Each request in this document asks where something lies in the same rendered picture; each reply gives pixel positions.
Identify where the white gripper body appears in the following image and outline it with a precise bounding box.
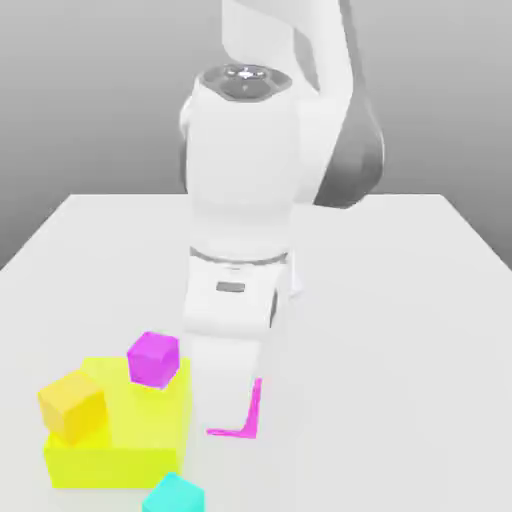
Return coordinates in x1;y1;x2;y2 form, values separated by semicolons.
187;329;261;432

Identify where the small pink cube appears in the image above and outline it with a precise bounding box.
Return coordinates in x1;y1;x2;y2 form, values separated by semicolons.
205;377;264;440

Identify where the small purple cube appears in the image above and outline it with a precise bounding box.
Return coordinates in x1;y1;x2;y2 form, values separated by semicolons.
126;330;181;390

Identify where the small cyan cube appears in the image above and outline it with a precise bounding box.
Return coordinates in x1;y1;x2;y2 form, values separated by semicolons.
141;471;206;512

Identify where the small orange cube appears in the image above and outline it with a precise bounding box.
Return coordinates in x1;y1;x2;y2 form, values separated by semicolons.
37;369;109;446

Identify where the large yellow box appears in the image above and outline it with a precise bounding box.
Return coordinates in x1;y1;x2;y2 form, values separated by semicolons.
42;355;194;490

